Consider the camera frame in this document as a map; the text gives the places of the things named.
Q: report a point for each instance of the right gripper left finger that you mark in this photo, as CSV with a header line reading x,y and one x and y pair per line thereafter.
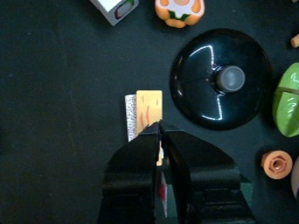
x,y
129,175

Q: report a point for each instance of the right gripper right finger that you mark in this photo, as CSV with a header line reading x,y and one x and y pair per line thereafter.
x,y
201,180

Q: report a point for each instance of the wooden salmon sushi toy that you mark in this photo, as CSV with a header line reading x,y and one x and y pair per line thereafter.
x,y
149,106

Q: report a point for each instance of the orange toy hex nut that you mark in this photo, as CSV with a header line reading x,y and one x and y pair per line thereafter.
x,y
276,164

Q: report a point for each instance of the white round bowl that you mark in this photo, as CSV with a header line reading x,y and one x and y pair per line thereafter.
x,y
296,178

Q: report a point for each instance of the green toy leaf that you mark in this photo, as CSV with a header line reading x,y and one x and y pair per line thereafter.
x,y
287,105

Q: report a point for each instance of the black round pot lid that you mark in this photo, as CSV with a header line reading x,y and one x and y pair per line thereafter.
x,y
201,73

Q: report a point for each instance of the wooden cutting board with gears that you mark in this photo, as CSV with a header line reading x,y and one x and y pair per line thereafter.
x,y
295,41

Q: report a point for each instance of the orange toy bell pepper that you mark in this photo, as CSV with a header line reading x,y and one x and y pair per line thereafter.
x,y
179,13

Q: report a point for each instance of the white wooden block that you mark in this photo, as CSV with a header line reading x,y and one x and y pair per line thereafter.
x,y
112,8

